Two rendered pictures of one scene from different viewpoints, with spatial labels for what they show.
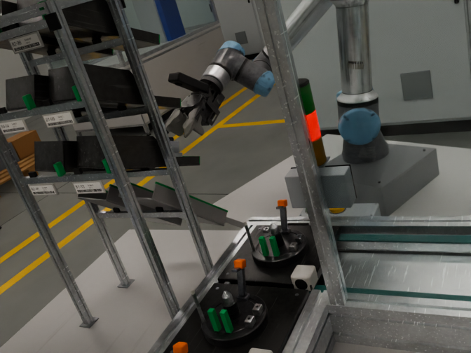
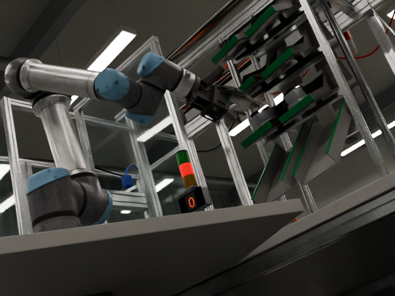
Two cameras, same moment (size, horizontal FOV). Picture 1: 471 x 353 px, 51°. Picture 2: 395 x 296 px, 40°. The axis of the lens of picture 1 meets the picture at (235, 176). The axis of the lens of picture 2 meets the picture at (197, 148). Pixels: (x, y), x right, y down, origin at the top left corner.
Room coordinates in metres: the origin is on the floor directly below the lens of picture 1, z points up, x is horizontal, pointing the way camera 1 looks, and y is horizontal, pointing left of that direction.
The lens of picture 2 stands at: (2.75, 0.05, 0.54)
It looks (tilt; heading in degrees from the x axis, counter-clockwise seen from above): 25 degrees up; 184
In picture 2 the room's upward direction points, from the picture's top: 17 degrees counter-clockwise
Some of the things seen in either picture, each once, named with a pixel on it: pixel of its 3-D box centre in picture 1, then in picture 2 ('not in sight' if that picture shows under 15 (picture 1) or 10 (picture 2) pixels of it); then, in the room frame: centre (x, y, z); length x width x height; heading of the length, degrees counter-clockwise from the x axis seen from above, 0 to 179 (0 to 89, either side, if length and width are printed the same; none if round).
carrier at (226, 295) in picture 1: (230, 307); not in sight; (0.84, 0.09, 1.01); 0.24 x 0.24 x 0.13; 57
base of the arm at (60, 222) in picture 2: not in sight; (59, 238); (1.50, -0.44, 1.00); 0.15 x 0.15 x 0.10
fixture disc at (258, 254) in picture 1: (279, 247); not in sight; (1.05, -0.05, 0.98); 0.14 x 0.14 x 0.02
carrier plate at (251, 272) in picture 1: (281, 254); not in sight; (1.05, -0.05, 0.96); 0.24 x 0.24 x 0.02; 57
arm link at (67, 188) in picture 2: not in sight; (52, 196); (1.49, -0.44, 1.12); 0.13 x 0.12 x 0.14; 163
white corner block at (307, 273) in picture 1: (304, 278); not in sight; (0.91, -0.08, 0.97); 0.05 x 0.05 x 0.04; 57
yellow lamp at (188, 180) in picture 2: not in sight; (190, 182); (0.85, -0.15, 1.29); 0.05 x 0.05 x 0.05
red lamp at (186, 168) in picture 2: not in sight; (186, 171); (0.85, -0.15, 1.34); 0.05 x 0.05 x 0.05
